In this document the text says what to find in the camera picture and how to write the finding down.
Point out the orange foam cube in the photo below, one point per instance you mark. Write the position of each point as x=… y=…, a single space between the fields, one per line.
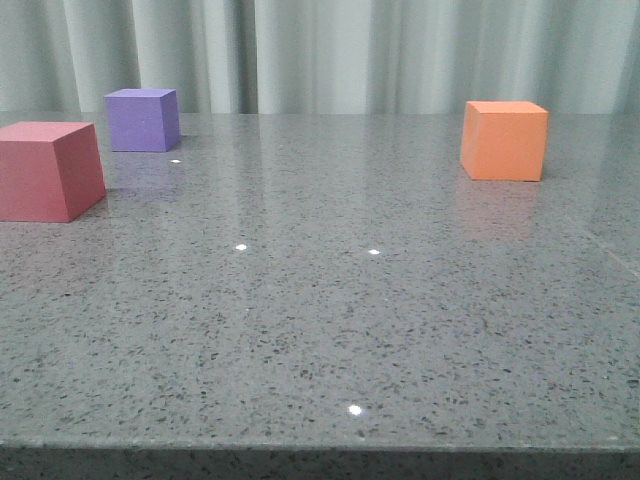
x=504 y=140

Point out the purple foam cube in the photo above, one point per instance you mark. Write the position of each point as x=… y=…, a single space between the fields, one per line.
x=143 y=120

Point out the pale green curtain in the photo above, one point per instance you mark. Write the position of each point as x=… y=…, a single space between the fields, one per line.
x=337 y=57

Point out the red foam cube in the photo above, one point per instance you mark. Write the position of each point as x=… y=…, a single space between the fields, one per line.
x=50 y=171

